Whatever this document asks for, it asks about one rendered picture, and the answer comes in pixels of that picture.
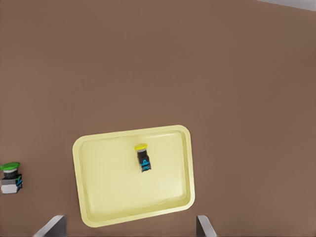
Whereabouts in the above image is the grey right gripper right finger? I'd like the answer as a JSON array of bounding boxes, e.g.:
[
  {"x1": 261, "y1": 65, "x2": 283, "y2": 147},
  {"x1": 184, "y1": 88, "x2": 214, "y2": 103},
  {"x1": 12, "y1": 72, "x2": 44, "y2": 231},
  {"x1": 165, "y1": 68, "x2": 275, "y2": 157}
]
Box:
[{"x1": 196, "y1": 215, "x2": 218, "y2": 237}]

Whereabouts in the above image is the green-capped push button switch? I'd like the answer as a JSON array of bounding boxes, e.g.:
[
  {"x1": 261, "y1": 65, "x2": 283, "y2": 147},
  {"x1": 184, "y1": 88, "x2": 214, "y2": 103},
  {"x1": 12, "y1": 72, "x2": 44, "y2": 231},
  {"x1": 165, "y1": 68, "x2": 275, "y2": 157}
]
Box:
[{"x1": 0, "y1": 161, "x2": 23, "y2": 195}]

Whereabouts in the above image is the pale yellow rectangular tray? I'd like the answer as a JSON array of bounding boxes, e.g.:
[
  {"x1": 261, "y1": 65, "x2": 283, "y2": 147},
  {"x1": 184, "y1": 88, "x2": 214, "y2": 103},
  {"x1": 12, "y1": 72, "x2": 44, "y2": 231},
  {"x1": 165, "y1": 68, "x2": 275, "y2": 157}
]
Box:
[{"x1": 72, "y1": 124, "x2": 196, "y2": 228}]

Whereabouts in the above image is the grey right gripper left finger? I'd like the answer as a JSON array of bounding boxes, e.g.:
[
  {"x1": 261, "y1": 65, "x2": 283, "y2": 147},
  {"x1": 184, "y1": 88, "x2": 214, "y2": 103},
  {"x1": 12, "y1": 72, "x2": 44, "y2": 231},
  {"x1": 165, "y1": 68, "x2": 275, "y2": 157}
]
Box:
[{"x1": 33, "y1": 215, "x2": 67, "y2": 237}]

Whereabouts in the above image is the yellow-capped push button switch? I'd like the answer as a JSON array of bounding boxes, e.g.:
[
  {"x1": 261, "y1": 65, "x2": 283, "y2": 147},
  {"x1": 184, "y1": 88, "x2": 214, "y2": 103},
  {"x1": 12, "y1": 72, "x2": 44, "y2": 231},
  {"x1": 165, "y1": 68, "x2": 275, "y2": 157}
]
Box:
[{"x1": 134, "y1": 143, "x2": 153, "y2": 174}]

